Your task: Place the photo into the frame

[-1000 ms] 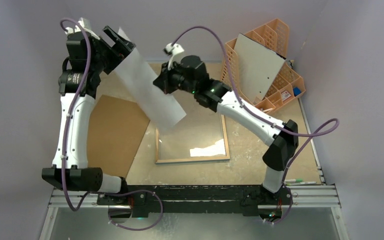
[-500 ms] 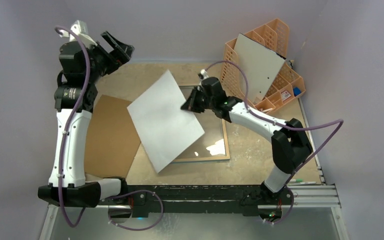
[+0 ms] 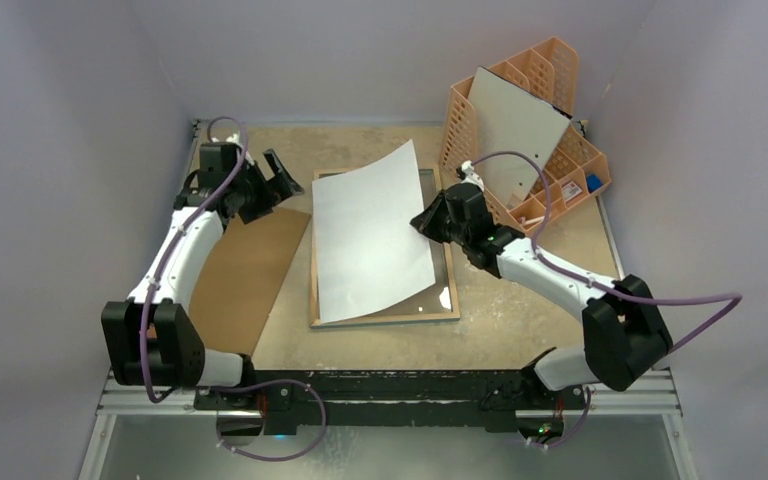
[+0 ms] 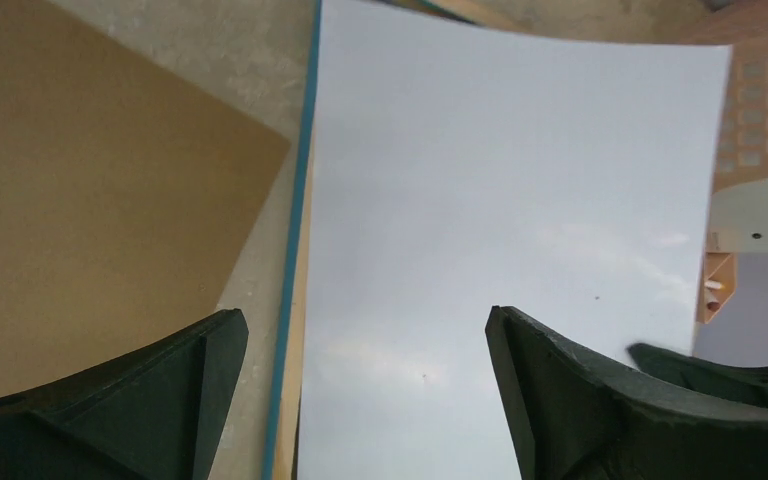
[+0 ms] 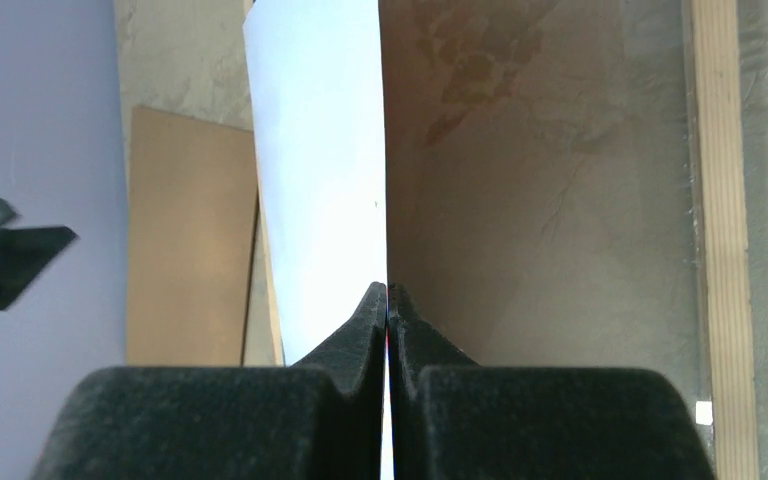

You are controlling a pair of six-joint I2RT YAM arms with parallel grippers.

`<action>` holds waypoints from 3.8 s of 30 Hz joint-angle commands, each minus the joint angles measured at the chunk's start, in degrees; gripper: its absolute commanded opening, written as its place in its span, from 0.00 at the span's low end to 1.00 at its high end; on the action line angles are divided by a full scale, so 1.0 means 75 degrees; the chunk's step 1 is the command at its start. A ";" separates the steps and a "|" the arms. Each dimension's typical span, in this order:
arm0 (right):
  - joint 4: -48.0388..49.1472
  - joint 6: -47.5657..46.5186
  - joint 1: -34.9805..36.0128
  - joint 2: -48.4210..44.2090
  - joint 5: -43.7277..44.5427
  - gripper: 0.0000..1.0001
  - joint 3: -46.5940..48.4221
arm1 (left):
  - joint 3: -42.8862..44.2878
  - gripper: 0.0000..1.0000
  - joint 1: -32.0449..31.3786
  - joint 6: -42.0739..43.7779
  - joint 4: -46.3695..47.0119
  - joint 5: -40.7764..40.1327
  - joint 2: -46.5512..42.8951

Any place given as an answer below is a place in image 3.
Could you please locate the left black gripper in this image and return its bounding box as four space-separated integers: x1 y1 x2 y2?
229 150 302 223

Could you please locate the hot air balloon photo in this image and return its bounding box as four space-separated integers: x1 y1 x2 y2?
312 141 435 323

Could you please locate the brown cardboard backing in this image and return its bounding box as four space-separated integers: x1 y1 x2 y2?
189 208 310 355

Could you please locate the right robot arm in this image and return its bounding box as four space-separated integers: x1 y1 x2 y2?
410 183 673 407

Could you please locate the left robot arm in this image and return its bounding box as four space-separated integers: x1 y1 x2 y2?
101 140 305 409

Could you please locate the grey board in organizer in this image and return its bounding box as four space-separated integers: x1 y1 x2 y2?
468 67 571 209

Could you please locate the red white card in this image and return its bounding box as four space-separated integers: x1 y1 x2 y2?
561 181 583 204

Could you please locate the orange plastic desk organizer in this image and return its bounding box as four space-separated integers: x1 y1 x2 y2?
438 36 612 234

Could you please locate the blue item in organizer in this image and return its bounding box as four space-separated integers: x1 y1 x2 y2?
585 173 604 194

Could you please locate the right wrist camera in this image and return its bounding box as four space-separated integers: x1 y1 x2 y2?
456 161 484 189

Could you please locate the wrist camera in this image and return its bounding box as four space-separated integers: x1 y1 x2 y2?
208 132 242 147
456 161 484 189

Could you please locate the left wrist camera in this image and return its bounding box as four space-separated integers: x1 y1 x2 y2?
208 132 242 147

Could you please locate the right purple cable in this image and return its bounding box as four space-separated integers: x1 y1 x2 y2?
463 150 744 452

